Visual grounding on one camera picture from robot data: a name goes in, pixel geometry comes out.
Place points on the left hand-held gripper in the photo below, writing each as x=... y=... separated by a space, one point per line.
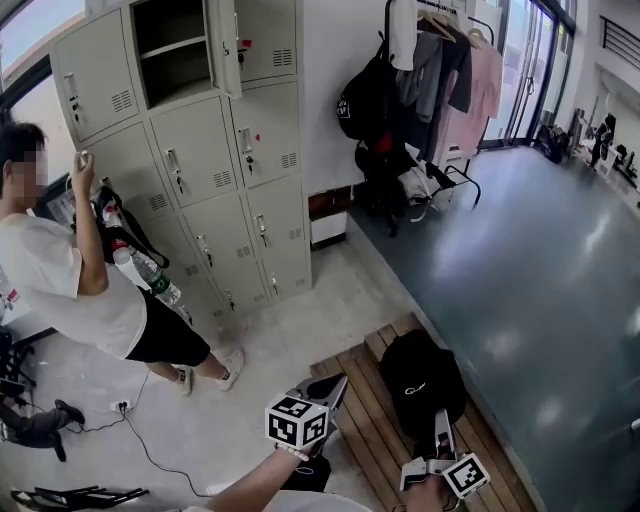
x=295 y=422

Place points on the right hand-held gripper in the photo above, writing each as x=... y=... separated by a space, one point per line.
x=467 y=475

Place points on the black garment with white logo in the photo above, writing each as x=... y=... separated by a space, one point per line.
x=425 y=380

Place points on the clothes rack with garments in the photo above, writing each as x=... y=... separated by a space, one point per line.
x=388 y=20

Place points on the person's left forearm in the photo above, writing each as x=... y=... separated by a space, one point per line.
x=260 y=480

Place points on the person's right forearm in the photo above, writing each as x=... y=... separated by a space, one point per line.
x=425 y=497

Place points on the wooden slatted step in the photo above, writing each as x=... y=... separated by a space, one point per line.
x=365 y=415

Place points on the person's leg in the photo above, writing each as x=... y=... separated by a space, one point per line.
x=312 y=477

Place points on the clear plastic water bottle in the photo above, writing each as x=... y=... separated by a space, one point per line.
x=155 y=280

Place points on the white power strip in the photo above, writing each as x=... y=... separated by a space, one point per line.
x=121 y=404

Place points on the red bag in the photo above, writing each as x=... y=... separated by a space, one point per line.
x=381 y=142

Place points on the black metal stand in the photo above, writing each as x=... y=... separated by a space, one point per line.
x=75 y=495

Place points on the grey metal locker cabinet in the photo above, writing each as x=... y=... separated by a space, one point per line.
x=200 y=150

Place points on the black backpack with white print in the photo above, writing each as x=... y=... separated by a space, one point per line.
x=362 y=100

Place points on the black duffel bag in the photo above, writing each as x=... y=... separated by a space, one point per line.
x=552 y=145

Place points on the small white table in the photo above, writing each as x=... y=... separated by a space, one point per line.
x=610 y=157

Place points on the pink hanging garment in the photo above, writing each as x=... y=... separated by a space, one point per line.
x=477 y=100

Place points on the light grey hanging garment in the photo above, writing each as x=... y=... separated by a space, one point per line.
x=422 y=80

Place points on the dark grey hanging shirt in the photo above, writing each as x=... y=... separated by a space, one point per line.
x=455 y=85

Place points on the open grey locker door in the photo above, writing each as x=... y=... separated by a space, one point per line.
x=225 y=50

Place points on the glass sliding door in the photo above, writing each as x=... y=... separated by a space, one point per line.
x=535 y=75

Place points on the white hanging garment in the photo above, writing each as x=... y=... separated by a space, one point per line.
x=402 y=35

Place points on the wooden clothes hanger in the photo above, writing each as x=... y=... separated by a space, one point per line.
x=437 y=25
x=477 y=36

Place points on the black metal railing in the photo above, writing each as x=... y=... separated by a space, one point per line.
x=622 y=40

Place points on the large glass window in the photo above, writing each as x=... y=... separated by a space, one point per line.
x=30 y=30

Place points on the white wall box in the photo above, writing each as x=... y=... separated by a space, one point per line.
x=327 y=230

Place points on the brown wall panel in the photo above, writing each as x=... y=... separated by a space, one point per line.
x=330 y=202

